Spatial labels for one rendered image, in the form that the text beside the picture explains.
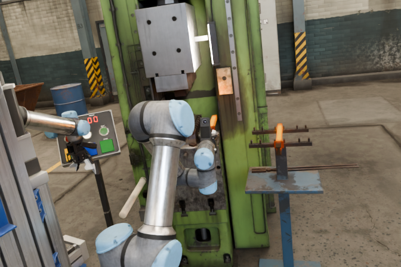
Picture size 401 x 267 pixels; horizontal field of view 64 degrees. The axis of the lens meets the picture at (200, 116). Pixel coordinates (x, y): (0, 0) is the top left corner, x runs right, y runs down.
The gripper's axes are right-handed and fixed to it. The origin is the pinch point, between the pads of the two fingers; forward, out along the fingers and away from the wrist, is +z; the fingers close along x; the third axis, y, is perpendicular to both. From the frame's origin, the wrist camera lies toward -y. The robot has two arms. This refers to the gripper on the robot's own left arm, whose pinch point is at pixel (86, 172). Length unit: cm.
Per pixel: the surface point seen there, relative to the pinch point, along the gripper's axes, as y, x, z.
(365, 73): -684, 107, 75
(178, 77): -53, 34, -41
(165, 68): -50, 28, -48
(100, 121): -25.5, -9.3, -21.2
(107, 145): -20.3, -2.5, -8.0
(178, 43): -54, 37, -61
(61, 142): -5.1, -22.8, -14.5
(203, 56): -102, 26, -48
